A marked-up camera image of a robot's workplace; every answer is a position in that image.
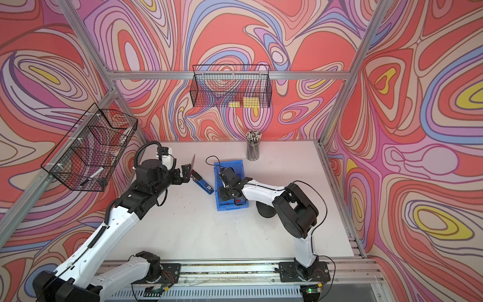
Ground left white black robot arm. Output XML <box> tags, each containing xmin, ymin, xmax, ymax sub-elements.
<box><xmin>33</xmin><ymin>159</ymin><xmax>192</xmax><ymax>301</ymax></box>

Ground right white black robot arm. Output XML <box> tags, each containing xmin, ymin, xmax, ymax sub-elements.
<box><xmin>219</xmin><ymin>167</ymin><xmax>319</xmax><ymax>281</ymax></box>

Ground black round screw base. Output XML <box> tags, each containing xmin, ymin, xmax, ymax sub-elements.
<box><xmin>256</xmin><ymin>201</ymin><xmax>277</xmax><ymax>218</ymax></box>

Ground blue plastic parts bin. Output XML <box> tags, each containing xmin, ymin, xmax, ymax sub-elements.
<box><xmin>214</xmin><ymin>160</ymin><xmax>249</xmax><ymax>211</ymax></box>

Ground mesh pencil cup with pencils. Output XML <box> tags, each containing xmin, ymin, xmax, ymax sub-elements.
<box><xmin>246</xmin><ymin>130</ymin><xmax>262</xmax><ymax>161</ymax></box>

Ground white marker pen in basket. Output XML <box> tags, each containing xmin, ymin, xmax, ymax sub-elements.
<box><xmin>80</xmin><ymin>167</ymin><xmax>104</xmax><ymax>186</ymax></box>

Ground yellow sticky note pad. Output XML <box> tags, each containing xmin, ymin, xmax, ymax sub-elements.
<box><xmin>242</xmin><ymin>97</ymin><xmax>260</xmax><ymax>109</ymax></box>

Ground red handled scissors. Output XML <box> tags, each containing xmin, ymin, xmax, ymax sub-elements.
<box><xmin>191</xmin><ymin>154</ymin><xmax>196</xmax><ymax>170</ymax></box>

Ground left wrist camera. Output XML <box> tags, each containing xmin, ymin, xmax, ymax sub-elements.
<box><xmin>158</xmin><ymin>147</ymin><xmax>176</xmax><ymax>170</ymax></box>

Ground black wire basket back wall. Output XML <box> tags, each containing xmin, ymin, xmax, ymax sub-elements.
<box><xmin>189</xmin><ymin>64</ymin><xmax>272</xmax><ymax>109</ymax></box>

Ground black wire basket wall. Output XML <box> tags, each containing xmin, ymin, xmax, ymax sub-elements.
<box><xmin>189</xmin><ymin>64</ymin><xmax>272</xmax><ymax>109</ymax></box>
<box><xmin>41</xmin><ymin>104</ymin><xmax>138</xmax><ymax>192</ymax></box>

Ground black wire basket left wall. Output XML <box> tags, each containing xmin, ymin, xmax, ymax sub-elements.
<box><xmin>41</xmin><ymin>104</ymin><xmax>138</xmax><ymax>192</ymax></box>

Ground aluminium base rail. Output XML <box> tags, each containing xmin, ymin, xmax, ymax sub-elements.
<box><xmin>89</xmin><ymin>257</ymin><xmax>393</xmax><ymax>301</ymax></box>

